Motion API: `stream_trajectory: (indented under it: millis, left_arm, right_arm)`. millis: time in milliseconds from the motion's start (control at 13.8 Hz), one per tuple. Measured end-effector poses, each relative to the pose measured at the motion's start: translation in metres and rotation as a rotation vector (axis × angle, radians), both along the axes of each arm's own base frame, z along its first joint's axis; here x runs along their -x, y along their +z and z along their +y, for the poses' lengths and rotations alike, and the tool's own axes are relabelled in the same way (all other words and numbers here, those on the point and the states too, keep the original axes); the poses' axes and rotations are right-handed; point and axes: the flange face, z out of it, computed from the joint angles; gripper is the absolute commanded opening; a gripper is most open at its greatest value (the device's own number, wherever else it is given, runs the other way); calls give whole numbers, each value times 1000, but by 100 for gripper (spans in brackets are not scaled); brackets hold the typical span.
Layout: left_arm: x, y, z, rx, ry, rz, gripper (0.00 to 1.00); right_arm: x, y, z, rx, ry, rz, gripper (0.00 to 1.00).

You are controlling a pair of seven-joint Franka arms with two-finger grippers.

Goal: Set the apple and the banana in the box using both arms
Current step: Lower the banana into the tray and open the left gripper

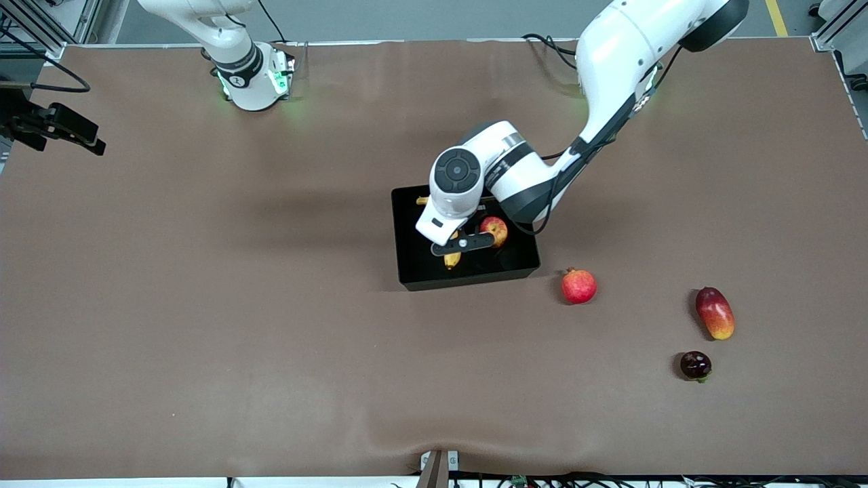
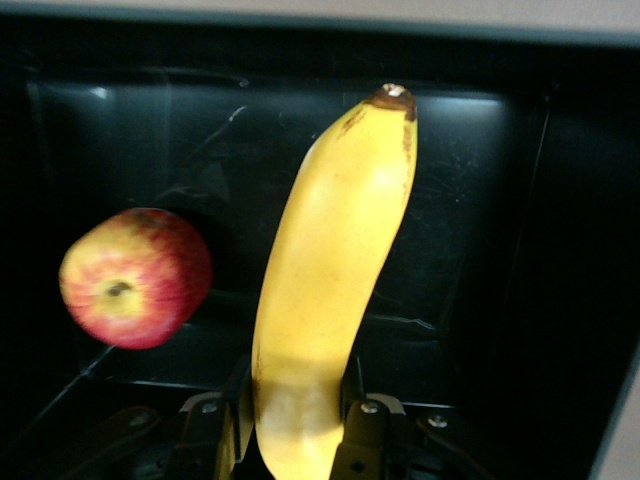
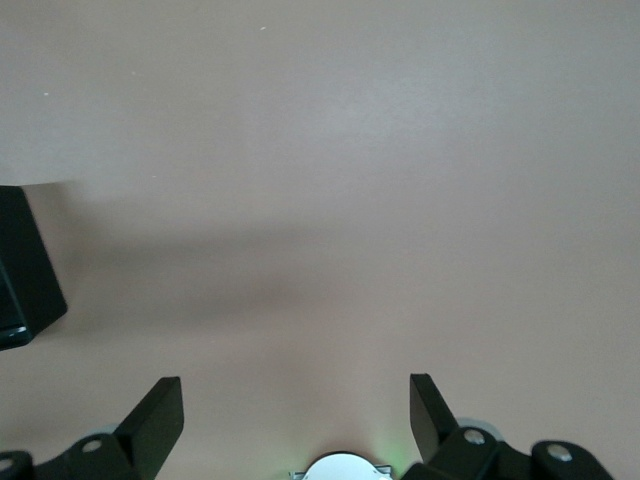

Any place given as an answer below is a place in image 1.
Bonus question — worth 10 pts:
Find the brown table mat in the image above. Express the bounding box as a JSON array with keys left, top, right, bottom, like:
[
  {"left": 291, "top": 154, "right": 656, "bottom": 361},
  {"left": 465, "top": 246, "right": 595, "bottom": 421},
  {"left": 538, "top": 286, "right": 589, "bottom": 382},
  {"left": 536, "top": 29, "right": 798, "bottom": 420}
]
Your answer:
[{"left": 0, "top": 37, "right": 868, "bottom": 479}]

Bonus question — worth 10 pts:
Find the black base cable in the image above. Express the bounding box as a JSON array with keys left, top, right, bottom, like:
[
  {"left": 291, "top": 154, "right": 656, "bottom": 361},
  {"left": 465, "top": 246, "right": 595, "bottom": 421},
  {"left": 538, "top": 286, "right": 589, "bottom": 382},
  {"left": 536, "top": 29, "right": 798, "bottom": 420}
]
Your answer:
[
  {"left": 254, "top": 0, "right": 288, "bottom": 43},
  {"left": 521, "top": 33, "right": 583, "bottom": 70}
]

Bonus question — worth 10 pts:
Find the red pomegranate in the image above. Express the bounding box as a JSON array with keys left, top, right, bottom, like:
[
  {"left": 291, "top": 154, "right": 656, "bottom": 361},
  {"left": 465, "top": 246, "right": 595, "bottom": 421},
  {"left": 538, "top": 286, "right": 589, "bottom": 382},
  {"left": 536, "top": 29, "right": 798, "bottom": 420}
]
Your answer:
[{"left": 561, "top": 268, "right": 598, "bottom": 305}]

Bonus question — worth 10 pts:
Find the red yellow apple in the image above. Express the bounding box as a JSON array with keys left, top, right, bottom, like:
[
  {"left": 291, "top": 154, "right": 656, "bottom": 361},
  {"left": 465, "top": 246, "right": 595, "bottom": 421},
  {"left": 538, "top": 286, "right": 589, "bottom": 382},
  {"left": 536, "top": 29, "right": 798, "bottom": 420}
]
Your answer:
[{"left": 479, "top": 216, "right": 509, "bottom": 249}]

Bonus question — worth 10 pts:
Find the black right base cable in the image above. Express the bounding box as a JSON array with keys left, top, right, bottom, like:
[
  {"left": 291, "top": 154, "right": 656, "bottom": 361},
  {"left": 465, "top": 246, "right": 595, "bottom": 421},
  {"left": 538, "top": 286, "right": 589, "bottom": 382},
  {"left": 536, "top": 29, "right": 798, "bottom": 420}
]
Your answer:
[{"left": 254, "top": 0, "right": 288, "bottom": 43}]

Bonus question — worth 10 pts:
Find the black plastic box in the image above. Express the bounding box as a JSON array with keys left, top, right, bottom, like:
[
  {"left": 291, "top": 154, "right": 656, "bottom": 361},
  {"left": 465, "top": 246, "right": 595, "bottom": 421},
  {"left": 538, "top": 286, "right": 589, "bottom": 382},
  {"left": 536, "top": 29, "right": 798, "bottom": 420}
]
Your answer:
[{"left": 391, "top": 184, "right": 542, "bottom": 293}]

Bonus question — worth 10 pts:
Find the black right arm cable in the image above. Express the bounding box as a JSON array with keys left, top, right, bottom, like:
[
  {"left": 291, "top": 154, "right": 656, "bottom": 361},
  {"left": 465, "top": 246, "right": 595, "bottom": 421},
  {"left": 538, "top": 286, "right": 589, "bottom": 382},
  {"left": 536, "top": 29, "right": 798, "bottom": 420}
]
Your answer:
[{"left": 0, "top": 27, "right": 92, "bottom": 94}]

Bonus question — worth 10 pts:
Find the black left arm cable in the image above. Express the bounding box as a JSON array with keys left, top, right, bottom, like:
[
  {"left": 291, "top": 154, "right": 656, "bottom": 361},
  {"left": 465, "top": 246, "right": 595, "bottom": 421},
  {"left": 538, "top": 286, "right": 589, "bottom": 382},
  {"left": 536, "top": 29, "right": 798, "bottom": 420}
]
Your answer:
[{"left": 514, "top": 47, "right": 682, "bottom": 237}]

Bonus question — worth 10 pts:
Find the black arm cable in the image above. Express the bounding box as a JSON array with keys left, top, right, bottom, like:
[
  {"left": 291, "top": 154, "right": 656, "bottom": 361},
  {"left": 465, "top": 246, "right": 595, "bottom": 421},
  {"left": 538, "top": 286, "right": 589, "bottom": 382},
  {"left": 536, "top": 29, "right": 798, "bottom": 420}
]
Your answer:
[
  {"left": 0, "top": 27, "right": 92, "bottom": 94},
  {"left": 514, "top": 47, "right": 682, "bottom": 237}
]

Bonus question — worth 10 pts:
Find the dark purple mangosteen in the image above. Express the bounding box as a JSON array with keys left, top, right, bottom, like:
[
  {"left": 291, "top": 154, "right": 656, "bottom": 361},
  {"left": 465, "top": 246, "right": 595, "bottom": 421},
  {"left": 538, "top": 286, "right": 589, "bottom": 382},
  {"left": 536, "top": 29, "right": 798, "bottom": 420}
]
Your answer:
[{"left": 680, "top": 350, "right": 713, "bottom": 384}]

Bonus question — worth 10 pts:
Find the grey table edge bracket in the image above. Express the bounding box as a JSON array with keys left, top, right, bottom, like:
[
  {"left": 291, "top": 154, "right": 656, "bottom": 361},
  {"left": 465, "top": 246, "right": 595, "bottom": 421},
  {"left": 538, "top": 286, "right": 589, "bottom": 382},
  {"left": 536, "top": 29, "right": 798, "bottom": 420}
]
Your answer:
[{"left": 419, "top": 449, "right": 460, "bottom": 488}]

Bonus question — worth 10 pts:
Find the black left base cable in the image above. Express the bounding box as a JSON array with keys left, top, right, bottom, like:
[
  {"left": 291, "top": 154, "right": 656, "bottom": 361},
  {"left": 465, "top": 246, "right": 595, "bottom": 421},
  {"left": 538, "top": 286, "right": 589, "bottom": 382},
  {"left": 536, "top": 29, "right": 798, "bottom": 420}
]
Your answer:
[{"left": 521, "top": 33, "right": 583, "bottom": 70}]

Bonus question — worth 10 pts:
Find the yellow banana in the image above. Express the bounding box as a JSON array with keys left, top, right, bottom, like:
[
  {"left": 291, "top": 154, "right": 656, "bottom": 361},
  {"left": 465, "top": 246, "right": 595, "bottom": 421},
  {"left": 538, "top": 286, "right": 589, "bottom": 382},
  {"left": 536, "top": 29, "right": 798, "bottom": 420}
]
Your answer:
[{"left": 415, "top": 196, "right": 463, "bottom": 271}]

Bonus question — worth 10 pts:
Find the aluminium frame post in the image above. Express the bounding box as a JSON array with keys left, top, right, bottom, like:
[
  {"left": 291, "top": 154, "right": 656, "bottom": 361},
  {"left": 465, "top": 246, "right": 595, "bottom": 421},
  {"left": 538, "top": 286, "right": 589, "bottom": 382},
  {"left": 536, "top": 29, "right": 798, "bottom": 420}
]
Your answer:
[
  {"left": 810, "top": 0, "right": 868, "bottom": 54},
  {"left": 0, "top": 0, "right": 102, "bottom": 63}
]

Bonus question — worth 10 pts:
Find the red orange mango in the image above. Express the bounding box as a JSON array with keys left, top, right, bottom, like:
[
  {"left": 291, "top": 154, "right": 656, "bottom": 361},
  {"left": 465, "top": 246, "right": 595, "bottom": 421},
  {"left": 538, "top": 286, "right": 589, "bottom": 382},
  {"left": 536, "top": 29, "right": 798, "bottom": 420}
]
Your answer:
[{"left": 695, "top": 286, "right": 736, "bottom": 342}]

